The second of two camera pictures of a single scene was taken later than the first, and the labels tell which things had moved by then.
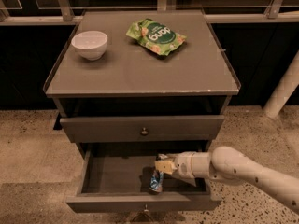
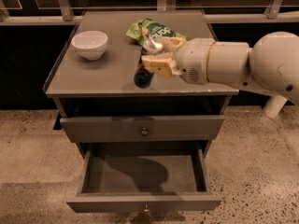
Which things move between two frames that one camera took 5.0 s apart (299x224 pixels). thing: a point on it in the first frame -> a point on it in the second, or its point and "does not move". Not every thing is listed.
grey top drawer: (142, 128) does not move
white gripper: (183, 164) -> (193, 60)
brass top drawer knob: (144, 132) does not move
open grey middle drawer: (117, 181) does not move
